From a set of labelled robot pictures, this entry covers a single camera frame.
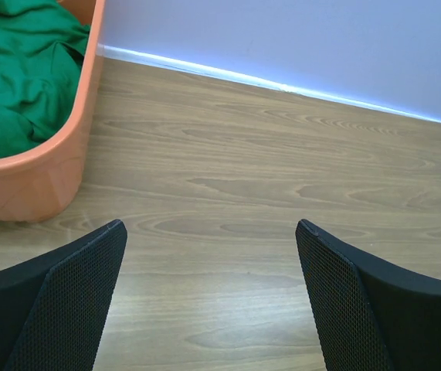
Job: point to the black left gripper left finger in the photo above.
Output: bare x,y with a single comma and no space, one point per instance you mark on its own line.
53,307

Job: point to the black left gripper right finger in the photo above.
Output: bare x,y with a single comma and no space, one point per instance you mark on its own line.
370,314

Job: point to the green t-shirt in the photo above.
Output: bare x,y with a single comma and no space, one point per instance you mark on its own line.
42,48

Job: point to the orange plastic laundry basket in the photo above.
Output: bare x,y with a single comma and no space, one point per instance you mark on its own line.
39,184

